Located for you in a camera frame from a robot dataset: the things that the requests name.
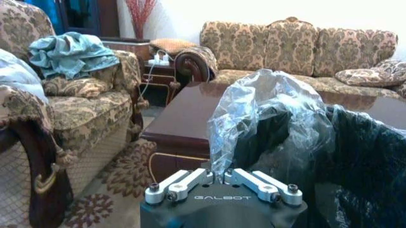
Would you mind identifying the dark wooden coffee table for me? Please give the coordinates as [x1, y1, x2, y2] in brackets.
[140, 80, 406, 178]

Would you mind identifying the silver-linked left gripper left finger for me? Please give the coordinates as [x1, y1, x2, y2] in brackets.
[144, 168, 216, 205]

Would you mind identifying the dark wooden cabinet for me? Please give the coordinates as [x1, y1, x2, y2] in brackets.
[53, 0, 120, 38]

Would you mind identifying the white power strip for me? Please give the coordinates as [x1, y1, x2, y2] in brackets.
[146, 54, 174, 67]

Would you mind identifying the pale blue cloth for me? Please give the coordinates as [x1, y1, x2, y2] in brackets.
[0, 48, 50, 104]

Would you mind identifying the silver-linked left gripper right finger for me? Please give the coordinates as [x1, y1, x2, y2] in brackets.
[222, 168, 303, 206]

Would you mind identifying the floral throw pillow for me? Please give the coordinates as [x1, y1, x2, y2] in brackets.
[333, 68, 406, 87]

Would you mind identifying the clear plastic bin liner bag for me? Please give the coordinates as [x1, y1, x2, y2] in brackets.
[205, 68, 336, 178]

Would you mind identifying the orange woven cushion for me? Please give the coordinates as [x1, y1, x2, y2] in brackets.
[148, 38, 198, 56]

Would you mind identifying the patterned floor rug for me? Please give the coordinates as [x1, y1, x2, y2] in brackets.
[0, 139, 157, 228]

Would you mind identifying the dark wooden side table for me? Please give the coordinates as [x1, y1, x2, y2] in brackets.
[137, 60, 181, 107]

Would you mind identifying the white cable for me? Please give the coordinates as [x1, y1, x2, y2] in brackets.
[138, 49, 177, 98]

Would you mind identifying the floral armchair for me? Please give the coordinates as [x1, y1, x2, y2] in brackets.
[0, 0, 149, 228]

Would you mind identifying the floral three-seat sofa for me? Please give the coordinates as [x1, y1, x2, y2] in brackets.
[174, 16, 406, 100]

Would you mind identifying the red decorative branches vase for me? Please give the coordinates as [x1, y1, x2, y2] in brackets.
[125, 0, 157, 40]

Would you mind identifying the teal crumpled cloth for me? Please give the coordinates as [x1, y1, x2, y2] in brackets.
[26, 31, 120, 80]

